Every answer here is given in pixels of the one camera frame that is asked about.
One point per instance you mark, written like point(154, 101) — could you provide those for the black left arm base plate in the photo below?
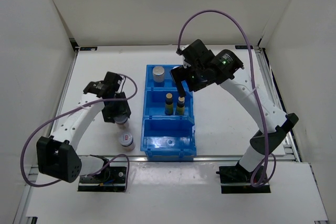
point(113, 179)

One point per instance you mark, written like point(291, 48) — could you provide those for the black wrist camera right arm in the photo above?
point(197, 54)

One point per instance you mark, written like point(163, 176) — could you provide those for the red-label jar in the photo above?
point(122, 122)
point(126, 140)

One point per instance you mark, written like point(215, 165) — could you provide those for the silver-lid pepper shaker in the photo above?
point(158, 74)

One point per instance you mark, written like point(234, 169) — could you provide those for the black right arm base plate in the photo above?
point(233, 180)

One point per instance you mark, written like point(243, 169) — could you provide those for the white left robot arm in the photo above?
point(57, 155)

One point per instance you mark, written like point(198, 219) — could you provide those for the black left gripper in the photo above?
point(123, 109)

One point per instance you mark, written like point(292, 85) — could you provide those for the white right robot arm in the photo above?
point(273, 122)

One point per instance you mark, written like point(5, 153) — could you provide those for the yellow sauce bottle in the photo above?
point(180, 107)
point(169, 104)

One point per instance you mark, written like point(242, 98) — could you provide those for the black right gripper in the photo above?
point(179, 75)

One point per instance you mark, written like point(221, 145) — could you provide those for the blue three-compartment plastic bin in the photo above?
point(166, 137)

